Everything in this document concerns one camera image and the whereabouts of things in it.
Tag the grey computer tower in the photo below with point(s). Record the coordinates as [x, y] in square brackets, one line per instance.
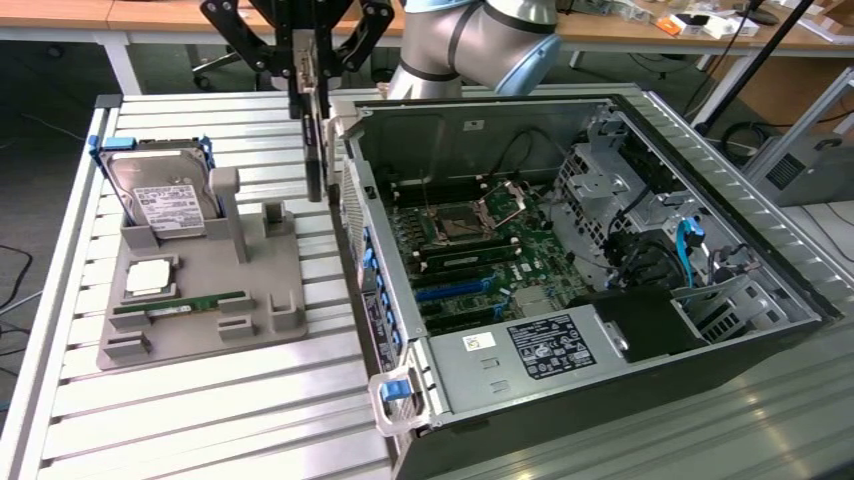
[828, 175]

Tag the black open PC case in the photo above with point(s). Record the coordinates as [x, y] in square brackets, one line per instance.
[601, 430]

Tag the black RAM slot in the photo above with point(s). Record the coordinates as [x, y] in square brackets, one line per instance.
[441, 197]
[441, 191]
[441, 186]
[441, 181]

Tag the green motherboard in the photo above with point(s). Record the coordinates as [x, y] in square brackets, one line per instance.
[537, 240]

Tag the black oval device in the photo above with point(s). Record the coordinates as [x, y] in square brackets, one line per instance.
[761, 16]

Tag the silver metal drive cage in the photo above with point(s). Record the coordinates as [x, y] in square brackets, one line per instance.
[590, 192]

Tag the hard disk with blue carrier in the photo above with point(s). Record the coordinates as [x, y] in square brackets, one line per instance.
[143, 175]

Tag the silver CPU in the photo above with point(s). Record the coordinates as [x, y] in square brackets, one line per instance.
[149, 277]

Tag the blue expansion slot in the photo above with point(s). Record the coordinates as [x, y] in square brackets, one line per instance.
[450, 291]

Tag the blue card retainer clips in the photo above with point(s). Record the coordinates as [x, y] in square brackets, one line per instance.
[366, 245]

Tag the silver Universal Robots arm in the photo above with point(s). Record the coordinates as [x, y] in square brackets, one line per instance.
[434, 40]

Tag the silver disk bay bracket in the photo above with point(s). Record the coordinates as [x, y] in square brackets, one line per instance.
[741, 312]

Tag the wooden desk with white frame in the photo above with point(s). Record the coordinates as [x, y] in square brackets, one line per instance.
[67, 20]
[621, 34]

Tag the silver chipset heat sink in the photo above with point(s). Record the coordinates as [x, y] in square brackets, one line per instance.
[537, 301]

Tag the black tripod pole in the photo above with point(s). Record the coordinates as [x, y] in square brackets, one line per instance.
[768, 49]

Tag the small orange object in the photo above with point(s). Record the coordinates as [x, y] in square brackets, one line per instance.
[668, 26]

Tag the graphics card with metal bracket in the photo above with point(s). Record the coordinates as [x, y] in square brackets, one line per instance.
[314, 150]

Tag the black office chair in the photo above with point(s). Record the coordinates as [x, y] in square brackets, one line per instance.
[217, 65]

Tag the grey power supply unit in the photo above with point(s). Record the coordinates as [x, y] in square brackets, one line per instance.
[467, 390]

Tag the long black expansion slot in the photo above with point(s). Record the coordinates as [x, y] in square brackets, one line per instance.
[447, 278]
[467, 326]
[461, 315]

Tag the small white box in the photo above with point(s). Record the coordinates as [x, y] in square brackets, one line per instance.
[730, 29]

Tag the silver locking lever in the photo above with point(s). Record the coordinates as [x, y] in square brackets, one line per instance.
[425, 192]

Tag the green RAM stick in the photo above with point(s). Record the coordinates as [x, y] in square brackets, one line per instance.
[201, 303]

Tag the blue case latch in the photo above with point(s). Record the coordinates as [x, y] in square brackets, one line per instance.
[394, 391]

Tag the CPU socket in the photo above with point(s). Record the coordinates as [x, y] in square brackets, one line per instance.
[457, 226]

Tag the white box with black tray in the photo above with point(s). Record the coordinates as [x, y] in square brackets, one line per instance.
[694, 30]

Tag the silver socket cover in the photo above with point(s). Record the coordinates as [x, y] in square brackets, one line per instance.
[502, 206]

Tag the grey parts rack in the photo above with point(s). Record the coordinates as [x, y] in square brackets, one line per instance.
[201, 340]

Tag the black plastic air duct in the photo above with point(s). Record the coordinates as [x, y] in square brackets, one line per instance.
[634, 325]

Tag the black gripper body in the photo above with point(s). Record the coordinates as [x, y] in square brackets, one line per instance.
[287, 10]

